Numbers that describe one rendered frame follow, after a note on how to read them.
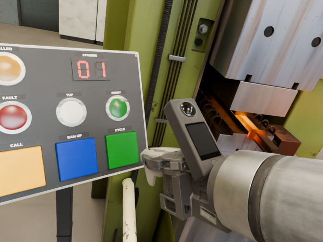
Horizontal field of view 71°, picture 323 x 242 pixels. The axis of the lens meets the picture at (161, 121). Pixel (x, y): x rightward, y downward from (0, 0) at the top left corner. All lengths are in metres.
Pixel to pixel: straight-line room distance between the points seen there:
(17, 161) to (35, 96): 0.12
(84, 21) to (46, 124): 5.51
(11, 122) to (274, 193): 0.42
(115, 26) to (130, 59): 0.63
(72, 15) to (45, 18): 1.02
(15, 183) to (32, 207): 1.28
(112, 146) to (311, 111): 0.84
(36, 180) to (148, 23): 0.51
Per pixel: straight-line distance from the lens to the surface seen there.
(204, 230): 1.00
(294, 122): 1.09
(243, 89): 0.71
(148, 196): 1.09
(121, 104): 0.52
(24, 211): 1.75
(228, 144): 0.80
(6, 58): 0.49
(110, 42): 1.19
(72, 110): 0.49
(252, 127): 0.83
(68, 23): 6.01
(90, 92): 0.50
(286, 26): 0.72
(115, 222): 1.22
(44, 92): 0.49
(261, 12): 0.67
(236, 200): 0.24
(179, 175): 0.31
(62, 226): 0.83
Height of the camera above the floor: 1.33
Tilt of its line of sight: 28 degrees down
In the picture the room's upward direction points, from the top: 13 degrees clockwise
